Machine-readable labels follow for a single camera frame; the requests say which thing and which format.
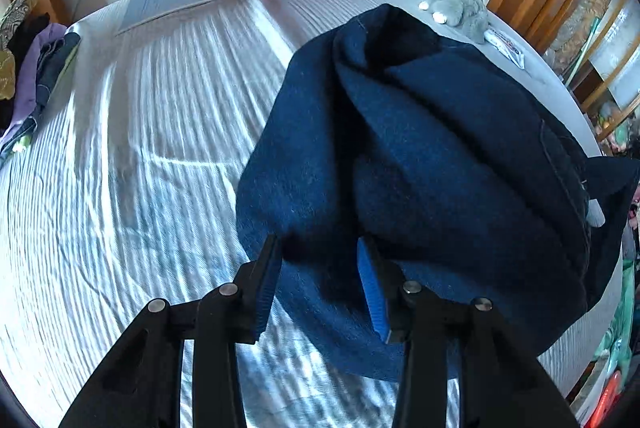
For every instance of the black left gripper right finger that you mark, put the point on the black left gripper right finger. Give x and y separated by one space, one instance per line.
500 381

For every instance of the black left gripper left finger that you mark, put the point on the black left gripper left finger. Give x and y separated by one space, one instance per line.
138 382

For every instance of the dark blue jeans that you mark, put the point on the dark blue jeans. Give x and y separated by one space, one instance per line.
386 132

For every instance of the pile of folded clothes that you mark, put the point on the pile of folded clothes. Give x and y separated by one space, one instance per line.
35 52

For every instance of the striped white bed sheet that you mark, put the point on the striped white bed sheet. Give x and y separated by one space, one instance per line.
127 193

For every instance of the white tube package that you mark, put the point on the white tube package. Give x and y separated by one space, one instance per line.
505 46

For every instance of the grey plush toy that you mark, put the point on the grey plush toy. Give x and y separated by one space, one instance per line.
469 17

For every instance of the wooden shelf unit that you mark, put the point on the wooden shelf unit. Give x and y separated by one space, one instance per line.
593 46

